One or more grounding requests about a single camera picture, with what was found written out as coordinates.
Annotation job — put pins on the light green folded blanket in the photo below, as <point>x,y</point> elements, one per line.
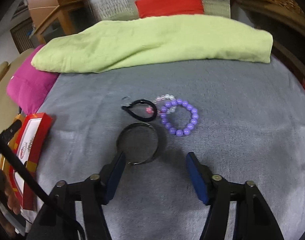
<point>109,45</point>

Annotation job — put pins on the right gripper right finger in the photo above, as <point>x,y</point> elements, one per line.
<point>195,171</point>

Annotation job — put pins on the red shallow box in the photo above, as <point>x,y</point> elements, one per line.
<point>27,148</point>

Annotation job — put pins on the wooden shelf table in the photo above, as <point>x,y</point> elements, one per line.
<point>287,29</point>

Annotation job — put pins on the grey bed blanket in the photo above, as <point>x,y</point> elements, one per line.
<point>251,127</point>

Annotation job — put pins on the dark metal bangle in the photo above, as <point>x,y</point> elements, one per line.
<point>142,143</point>

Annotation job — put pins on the magenta pillow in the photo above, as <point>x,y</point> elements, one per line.
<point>29,87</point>

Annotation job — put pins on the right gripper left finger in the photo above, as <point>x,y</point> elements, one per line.
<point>111,175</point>

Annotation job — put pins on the beige leather sofa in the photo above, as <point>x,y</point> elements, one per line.
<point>9,109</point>

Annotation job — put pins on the small red cushion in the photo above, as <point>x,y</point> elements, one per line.
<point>155,8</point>

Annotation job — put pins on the black cord bracelet pink charm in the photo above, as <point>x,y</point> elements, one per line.
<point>142,110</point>

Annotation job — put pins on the wooden cabinet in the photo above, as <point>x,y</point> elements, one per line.
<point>55,18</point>

